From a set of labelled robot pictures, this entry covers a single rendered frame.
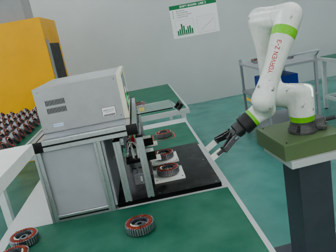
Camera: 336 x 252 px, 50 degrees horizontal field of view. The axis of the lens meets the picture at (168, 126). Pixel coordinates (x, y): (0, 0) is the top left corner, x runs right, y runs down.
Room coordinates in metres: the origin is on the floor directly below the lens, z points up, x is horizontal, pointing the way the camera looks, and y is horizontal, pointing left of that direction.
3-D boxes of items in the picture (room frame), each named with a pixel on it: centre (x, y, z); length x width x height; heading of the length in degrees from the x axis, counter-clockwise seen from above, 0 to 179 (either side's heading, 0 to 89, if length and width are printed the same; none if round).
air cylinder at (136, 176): (1.66, 0.18, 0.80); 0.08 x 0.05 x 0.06; 3
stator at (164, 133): (2.45, 0.04, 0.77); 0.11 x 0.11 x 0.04
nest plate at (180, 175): (1.67, 0.04, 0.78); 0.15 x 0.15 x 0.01; 3
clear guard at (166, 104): (1.99, 0.06, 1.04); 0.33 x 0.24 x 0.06; 93
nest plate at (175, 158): (1.91, 0.05, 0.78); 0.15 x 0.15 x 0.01; 3
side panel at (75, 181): (1.45, 0.43, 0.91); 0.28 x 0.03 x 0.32; 93
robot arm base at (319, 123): (1.79, -0.75, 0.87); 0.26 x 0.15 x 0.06; 95
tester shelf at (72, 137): (1.78, 0.37, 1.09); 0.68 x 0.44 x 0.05; 3
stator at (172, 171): (1.67, 0.04, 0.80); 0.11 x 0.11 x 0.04
